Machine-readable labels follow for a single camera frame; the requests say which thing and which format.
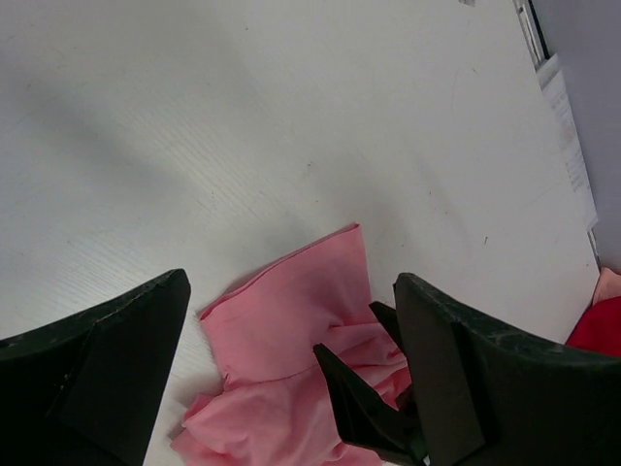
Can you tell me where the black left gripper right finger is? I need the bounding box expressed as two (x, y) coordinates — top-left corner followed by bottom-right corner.
(394, 273), (620, 465)

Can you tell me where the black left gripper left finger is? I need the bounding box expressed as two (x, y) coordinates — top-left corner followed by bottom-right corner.
(1, 269), (189, 465)

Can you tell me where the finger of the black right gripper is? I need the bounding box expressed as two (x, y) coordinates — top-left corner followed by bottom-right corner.
(313, 344), (427, 465)
(369, 301), (404, 351)

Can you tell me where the pink t-shirt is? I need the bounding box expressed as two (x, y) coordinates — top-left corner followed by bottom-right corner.
(172, 224), (410, 465)

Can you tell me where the red t-shirt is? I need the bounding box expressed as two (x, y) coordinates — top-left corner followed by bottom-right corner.
(566, 297), (621, 357)

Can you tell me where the peach orange t-shirt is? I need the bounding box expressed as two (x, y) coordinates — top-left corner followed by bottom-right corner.
(592, 267), (621, 305)

